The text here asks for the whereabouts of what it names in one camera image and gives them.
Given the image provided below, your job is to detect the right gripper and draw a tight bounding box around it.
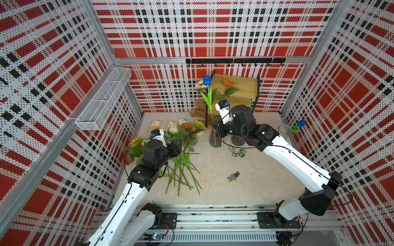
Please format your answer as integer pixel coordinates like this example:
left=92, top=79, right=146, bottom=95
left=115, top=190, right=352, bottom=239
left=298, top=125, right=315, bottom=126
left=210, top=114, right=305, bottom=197
left=213, top=117, right=249, bottom=139

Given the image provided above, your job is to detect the orange gerbera flower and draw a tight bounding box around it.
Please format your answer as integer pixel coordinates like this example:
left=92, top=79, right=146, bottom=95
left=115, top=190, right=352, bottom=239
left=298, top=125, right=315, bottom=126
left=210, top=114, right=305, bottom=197
left=221, top=77, right=240, bottom=96

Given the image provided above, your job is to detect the blue tulip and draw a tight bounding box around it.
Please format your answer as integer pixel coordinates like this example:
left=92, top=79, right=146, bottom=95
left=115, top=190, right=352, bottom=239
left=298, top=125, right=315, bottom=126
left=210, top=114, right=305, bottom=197
left=198, top=75, right=218, bottom=147
left=285, top=120, right=307, bottom=135

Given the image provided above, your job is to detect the cream rose flower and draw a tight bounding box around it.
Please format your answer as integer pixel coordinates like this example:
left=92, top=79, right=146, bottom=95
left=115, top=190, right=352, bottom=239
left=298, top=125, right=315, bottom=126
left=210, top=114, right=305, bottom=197
left=195, top=80, right=207, bottom=91

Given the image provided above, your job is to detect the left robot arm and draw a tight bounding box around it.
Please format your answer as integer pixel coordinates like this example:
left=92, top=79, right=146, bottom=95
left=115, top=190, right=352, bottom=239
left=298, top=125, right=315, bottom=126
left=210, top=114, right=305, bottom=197
left=76, top=139, right=182, bottom=246

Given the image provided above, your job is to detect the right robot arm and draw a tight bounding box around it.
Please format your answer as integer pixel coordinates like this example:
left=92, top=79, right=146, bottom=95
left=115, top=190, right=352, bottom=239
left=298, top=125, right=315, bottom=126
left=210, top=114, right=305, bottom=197
left=212, top=100, right=342, bottom=224

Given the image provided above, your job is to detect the brown ribbed glass vase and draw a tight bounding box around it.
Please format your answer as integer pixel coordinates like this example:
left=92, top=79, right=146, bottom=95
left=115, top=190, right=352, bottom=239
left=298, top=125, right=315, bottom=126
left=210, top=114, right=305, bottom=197
left=231, top=136, right=246, bottom=147

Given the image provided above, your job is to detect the white rose in pile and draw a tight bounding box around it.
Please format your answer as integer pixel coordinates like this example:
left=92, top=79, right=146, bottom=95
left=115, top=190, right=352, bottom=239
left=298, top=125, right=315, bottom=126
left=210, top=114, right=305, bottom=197
left=168, top=121, right=179, bottom=134

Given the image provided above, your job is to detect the bamboo two-tier shelf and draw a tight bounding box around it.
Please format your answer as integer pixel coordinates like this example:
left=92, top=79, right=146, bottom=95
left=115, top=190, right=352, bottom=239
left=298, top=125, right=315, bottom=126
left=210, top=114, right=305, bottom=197
left=205, top=72, right=261, bottom=126

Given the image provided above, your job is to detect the pink ribbed glass vase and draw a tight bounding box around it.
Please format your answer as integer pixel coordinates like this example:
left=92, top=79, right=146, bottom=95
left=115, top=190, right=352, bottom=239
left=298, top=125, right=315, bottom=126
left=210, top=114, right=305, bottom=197
left=209, top=116, right=222, bottom=148

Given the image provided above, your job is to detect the clear glass vase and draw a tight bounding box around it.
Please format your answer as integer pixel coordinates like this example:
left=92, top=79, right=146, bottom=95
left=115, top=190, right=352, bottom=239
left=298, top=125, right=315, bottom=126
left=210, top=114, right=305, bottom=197
left=278, top=124, right=291, bottom=138

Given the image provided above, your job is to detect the orange flower in pile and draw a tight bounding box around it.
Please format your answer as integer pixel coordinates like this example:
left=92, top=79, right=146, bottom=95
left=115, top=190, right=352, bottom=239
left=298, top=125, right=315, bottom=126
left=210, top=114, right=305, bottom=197
left=181, top=123, right=194, bottom=131

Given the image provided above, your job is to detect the yellow flower back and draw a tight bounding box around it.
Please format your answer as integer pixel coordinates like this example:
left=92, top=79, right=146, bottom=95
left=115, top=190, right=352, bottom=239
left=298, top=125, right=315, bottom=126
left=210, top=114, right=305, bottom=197
left=193, top=120, right=205, bottom=129

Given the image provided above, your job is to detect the brown teddy bear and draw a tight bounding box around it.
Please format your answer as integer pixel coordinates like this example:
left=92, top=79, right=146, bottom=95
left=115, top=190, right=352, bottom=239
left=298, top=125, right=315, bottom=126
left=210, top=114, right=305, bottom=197
left=190, top=100, right=206, bottom=119

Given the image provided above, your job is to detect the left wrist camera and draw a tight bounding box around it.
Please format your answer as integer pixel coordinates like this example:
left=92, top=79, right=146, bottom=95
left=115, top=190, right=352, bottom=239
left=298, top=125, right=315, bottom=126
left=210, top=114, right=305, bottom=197
left=150, top=129, right=167, bottom=147

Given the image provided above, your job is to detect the green keychain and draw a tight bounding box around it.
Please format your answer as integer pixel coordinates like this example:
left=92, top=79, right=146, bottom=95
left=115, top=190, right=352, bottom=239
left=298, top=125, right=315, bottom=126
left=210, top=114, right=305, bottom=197
left=228, top=147, right=246, bottom=157

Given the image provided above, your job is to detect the black hook rail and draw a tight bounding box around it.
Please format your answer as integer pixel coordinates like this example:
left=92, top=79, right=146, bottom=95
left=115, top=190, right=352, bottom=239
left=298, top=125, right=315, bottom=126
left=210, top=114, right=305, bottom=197
left=185, top=57, right=286, bottom=65

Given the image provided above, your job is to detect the white wire wall basket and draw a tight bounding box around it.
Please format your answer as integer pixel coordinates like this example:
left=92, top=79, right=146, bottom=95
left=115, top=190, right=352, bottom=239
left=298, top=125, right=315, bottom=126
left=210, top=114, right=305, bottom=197
left=76, top=67, right=131, bottom=131

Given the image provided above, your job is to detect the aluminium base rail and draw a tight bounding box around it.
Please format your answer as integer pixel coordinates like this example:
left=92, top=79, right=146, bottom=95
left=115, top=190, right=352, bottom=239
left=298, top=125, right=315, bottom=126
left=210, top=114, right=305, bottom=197
left=88, top=204, right=351, bottom=246

